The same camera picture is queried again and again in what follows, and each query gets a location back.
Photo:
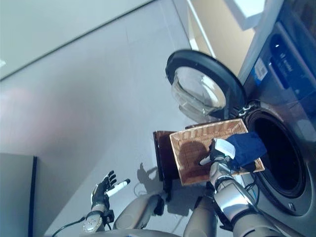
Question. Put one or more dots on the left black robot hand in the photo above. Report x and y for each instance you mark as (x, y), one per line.
(101, 195)

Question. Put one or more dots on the clear plastic bag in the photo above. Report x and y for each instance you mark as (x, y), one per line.
(133, 212)

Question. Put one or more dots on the silver robot torso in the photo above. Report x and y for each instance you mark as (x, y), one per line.
(123, 233)

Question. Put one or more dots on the round glass washer door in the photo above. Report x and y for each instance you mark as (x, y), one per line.
(197, 61)

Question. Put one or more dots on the dark grey washing machine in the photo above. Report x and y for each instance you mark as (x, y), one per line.
(296, 111)

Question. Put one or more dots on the white counter cabinet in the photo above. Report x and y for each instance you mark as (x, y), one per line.
(222, 37)

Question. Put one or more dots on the blue white energy label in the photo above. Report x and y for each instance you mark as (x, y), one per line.
(261, 70)

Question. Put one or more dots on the glossy brown stool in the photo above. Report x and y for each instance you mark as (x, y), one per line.
(163, 153)

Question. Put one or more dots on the right silver robot leg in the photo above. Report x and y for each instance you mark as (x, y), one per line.
(203, 217)

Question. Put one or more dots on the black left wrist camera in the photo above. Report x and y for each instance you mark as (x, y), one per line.
(109, 215)

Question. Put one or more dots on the grey panel with dark edge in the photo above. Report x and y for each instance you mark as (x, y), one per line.
(14, 197)

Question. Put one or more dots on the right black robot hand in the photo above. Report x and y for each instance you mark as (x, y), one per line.
(223, 148)

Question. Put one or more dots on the white appliance enclosure cabinet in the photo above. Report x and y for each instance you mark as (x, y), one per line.
(256, 37)

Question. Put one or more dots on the rectangular wicker laundry basket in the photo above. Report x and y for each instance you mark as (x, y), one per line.
(192, 148)

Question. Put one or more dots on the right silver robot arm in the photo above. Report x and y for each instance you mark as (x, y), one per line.
(232, 197)

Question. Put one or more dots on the black cloth garment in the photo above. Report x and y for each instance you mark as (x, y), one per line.
(249, 148)

